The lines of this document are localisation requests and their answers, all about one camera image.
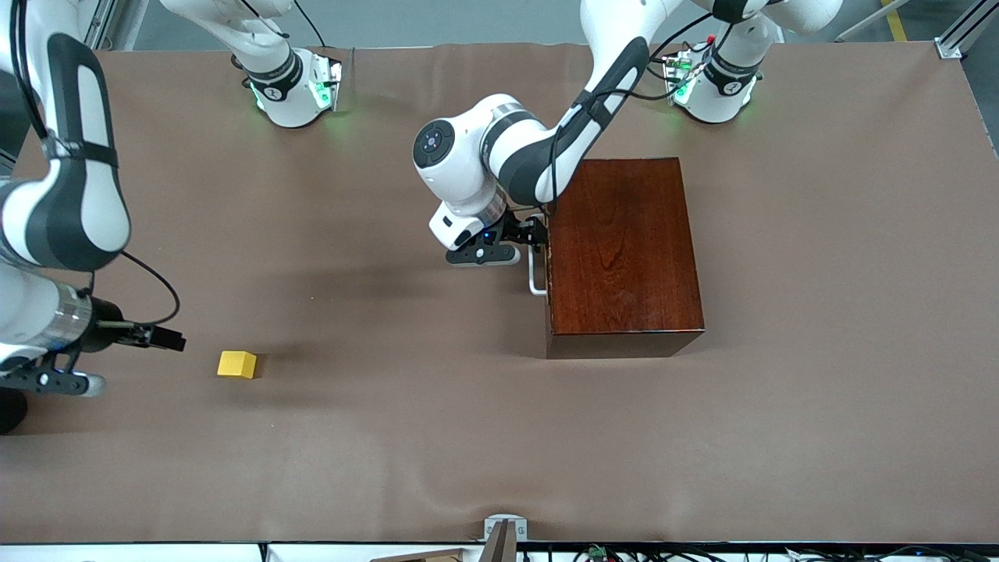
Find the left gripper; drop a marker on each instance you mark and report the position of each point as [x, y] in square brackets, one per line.
[517, 230]

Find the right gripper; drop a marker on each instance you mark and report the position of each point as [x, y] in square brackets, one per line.
[108, 331]

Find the yellow block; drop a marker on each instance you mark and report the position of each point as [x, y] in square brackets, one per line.
[236, 364]

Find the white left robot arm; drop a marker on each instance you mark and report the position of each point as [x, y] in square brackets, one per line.
[460, 156]

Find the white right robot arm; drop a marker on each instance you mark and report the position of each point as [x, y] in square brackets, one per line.
[70, 211]

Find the dark brown wooden cabinet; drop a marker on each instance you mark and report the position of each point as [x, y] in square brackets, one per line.
[624, 265]

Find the black round object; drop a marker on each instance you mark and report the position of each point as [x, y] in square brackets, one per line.
[9, 410]

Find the brown table cover sheet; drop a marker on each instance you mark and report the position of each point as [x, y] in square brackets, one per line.
[390, 453]

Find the green terminal connector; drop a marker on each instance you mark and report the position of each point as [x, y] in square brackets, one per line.
[598, 552]

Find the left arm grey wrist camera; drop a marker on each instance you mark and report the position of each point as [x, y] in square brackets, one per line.
[484, 254]

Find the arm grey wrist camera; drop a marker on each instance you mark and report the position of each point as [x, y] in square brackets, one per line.
[484, 254]
[55, 381]

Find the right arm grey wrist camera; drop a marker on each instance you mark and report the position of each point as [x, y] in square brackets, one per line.
[55, 381]

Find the grey metal clamp bracket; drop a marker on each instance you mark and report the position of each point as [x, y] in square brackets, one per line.
[492, 527]

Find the aluminium frame profile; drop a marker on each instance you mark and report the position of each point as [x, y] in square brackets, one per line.
[97, 19]
[956, 39]

